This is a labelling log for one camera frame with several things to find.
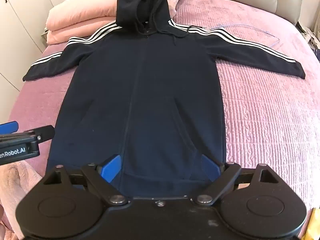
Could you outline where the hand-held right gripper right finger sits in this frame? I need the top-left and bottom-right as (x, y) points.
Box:
(195, 154), (279, 207)

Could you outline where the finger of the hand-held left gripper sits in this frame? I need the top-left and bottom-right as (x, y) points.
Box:
(0, 121), (19, 134)
(0, 125), (56, 143)

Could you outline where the white wardrobe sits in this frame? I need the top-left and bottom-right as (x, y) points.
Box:
(0, 0), (73, 92)

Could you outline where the black hoodie with white stripes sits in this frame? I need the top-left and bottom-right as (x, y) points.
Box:
(22, 0), (306, 198)

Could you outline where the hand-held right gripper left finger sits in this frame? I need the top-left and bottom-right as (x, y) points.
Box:
(44, 154), (128, 207)

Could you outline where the folded pink blanket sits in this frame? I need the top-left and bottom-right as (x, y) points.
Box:
(46, 0), (118, 45)

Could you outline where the pink fuzzy cloth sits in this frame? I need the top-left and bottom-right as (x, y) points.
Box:
(0, 160), (43, 240)

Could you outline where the bedside clutter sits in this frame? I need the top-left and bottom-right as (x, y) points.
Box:
(299, 24), (320, 63)

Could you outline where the purple quilted bed cover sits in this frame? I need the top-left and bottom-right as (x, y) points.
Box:
(0, 0), (320, 240)

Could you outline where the thin blue clothes hanger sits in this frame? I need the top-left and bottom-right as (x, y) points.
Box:
(209, 23), (282, 47)

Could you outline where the yellow bag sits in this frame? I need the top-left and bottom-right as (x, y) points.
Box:
(299, 206), (320, 240)

